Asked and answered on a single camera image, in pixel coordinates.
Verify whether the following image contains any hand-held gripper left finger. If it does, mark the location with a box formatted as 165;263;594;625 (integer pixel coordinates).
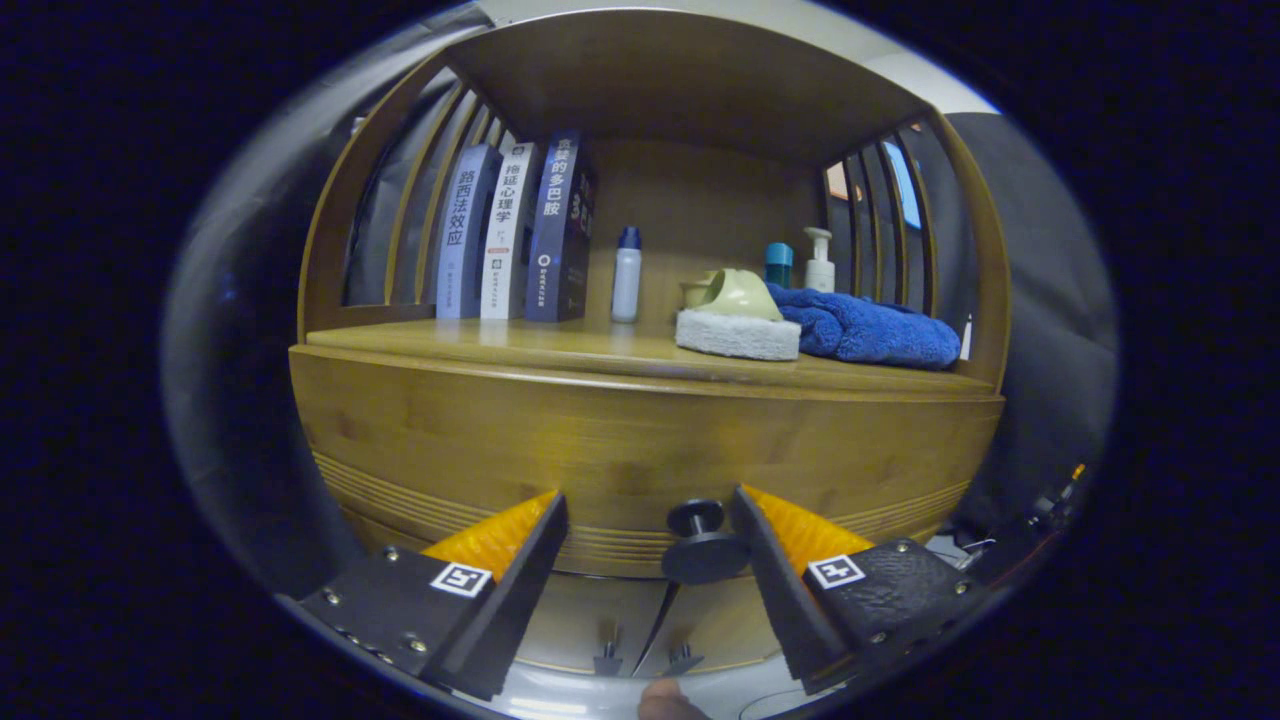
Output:
300;490;569;701

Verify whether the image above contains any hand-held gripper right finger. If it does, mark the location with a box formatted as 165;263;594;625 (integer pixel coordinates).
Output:
728;485;1001;696

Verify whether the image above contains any black drawer knob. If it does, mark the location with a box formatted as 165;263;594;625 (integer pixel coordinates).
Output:
661;499;753;586

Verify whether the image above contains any green scrub brush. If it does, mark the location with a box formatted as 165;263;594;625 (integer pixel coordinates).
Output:
675;268;802;362

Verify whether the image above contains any wooden countertop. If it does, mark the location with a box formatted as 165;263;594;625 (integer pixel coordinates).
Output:
305;318;1001;396

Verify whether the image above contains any wooden cabinet with hutch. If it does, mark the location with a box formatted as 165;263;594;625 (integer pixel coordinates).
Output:
288;8;1013;681

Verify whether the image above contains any folded blue towel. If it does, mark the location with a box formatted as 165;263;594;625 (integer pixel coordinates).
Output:
765;283;963;371

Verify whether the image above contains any black equipment with orange clip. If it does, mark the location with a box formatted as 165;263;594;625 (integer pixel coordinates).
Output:
950;462;1091;591

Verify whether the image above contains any white pump bottle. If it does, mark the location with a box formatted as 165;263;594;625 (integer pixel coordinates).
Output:
803;227;837;294

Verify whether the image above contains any white bottle with blue cap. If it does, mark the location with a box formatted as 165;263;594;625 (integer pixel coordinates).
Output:
611;226;643;324

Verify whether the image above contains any white book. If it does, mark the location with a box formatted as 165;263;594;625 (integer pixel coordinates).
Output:
480;142;541;321

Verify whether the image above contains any light blue book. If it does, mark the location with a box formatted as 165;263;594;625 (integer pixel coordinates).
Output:
436;143;504;320

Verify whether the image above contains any dark blue book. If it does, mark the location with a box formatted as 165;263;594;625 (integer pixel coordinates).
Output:
524;130;598;323

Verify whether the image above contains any black backdrop cloth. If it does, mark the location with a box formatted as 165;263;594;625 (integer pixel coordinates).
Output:
160;5;1119;601

